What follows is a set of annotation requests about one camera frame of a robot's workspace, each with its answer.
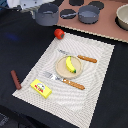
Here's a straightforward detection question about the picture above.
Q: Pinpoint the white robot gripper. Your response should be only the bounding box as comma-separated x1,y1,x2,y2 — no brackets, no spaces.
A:
6,0,48,12

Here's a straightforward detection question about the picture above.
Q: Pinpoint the beige bowl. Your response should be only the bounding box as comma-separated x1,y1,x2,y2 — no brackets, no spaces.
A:
116,4,128,31

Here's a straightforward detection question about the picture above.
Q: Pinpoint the round wooden plate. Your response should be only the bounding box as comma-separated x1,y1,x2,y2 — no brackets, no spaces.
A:
55,55,83,79

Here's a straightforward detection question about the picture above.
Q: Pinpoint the yellow toy banana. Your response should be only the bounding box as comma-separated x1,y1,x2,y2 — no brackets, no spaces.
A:
66,56,76,73

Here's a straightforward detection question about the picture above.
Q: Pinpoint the yellow toy butter box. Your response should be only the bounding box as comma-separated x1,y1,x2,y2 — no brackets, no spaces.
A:
31,79,52,98

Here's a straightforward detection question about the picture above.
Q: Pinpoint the grey toy frying pan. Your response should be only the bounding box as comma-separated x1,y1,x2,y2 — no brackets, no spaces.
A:
77,4,101,25

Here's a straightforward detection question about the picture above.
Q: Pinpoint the pink toy stove board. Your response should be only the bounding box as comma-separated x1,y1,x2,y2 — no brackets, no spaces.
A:
57,0,128,42

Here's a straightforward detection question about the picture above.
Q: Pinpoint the red toy tomato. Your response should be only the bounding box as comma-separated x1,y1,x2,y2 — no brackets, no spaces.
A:
54,29,65,39

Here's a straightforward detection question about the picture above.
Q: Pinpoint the wooden handled toy knife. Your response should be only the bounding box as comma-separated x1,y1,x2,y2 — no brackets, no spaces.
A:
58,49,97,63

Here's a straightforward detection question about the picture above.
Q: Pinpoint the dark grey toy pot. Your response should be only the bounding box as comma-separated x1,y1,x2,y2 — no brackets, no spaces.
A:
35,3,59,26

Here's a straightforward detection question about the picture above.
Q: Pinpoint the beige woven placemat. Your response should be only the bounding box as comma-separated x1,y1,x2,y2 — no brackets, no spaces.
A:
13,33,114,128

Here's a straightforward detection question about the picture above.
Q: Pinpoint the black tablecloth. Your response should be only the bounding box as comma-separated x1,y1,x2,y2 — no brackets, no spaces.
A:
0,10,128,128

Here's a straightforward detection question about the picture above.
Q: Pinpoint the reddish brown toy sausage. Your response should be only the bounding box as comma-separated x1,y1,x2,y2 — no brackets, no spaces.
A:
11,70,22,90

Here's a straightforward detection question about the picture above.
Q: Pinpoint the wooden handled toy fork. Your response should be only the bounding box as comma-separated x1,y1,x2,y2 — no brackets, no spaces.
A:
43,72,85,90

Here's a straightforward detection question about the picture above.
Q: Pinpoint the black burner disc rear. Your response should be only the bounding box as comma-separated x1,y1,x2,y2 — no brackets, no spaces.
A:
88,1,104,10

